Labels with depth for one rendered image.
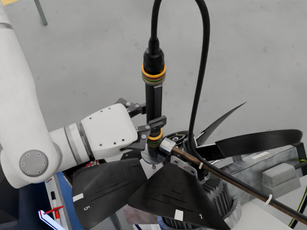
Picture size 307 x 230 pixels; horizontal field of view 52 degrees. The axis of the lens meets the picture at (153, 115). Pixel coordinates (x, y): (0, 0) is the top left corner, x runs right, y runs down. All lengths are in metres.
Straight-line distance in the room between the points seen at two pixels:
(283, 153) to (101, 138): 0.67
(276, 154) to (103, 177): 0.57
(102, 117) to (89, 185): 0.38
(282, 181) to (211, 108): 1.52
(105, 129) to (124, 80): 2.01
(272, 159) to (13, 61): 0.82
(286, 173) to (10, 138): 0.81
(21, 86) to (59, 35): 2.50
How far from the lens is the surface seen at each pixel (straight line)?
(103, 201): 0.95
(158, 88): 0.57
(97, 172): 1.01
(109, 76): 2.68
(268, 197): 0.75
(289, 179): 1.09
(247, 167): 1.06
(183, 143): 0.92
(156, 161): 0.84
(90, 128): 0.65
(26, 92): 0.60
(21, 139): 0.56
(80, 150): 0.63
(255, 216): 1.03
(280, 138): 0.93
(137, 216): 1.15
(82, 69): 2.78
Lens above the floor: 2.09
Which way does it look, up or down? 59 degrees down
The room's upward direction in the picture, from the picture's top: straight up
